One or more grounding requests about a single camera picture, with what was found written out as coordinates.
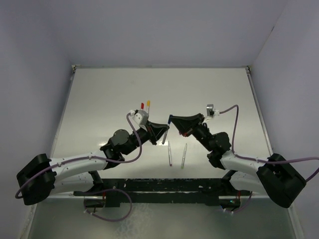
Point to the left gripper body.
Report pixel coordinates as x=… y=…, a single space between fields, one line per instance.
x=150 y=133

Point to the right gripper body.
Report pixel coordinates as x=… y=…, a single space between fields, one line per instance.
x=197 y=121

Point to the blue-ended white marker pen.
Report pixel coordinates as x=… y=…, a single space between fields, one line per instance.
x=165 y=135

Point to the purple-ended white marker pen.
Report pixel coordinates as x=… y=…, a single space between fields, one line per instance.
x=169 y=154

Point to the yellow-ended white marker pen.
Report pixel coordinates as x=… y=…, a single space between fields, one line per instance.
x=148 y=107

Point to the green-ended white marker pen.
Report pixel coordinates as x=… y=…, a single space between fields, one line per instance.
x=184 y=156

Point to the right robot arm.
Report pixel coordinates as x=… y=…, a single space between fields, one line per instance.
x=273 y=176

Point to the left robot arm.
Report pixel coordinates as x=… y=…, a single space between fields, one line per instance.
x=38 y=178

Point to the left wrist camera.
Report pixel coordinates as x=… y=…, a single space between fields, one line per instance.
x=140 y=117

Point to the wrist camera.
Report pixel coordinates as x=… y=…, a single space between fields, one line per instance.
x=211 y=112
x=140 y=117

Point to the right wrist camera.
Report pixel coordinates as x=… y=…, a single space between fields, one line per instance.
x=211 y=112

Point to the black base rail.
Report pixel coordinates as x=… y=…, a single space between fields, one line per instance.
x=207 y=191

